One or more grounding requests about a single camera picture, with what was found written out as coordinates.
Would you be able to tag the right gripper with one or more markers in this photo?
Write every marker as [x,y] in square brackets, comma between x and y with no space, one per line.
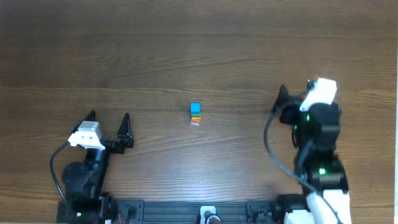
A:
[289,114]

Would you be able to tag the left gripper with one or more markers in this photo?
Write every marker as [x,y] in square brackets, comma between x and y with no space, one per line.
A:
[113,146]

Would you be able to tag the orange cube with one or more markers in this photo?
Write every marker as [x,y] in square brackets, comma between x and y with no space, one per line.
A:
[196,119]

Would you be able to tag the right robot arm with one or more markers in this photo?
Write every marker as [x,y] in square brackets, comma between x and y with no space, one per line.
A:
[323,130]

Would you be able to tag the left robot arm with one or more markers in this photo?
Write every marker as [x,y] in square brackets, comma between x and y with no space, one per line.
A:
[82,180]

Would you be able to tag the white cube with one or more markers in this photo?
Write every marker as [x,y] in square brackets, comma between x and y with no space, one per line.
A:
[194,124]

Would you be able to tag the blue cube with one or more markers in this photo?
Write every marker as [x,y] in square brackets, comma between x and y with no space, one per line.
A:
[195,108]

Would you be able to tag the green cube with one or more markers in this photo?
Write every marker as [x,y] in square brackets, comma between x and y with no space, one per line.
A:
[196,115]

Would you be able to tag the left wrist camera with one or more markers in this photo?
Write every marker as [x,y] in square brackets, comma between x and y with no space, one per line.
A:
[88,133]

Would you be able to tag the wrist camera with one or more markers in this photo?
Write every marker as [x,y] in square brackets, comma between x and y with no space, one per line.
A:
[320,91]
[88,133]

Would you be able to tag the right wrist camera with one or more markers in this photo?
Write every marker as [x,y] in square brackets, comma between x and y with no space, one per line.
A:
[320,91]

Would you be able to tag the mounting rail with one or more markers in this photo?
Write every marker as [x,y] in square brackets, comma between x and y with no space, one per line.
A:
[186,211]

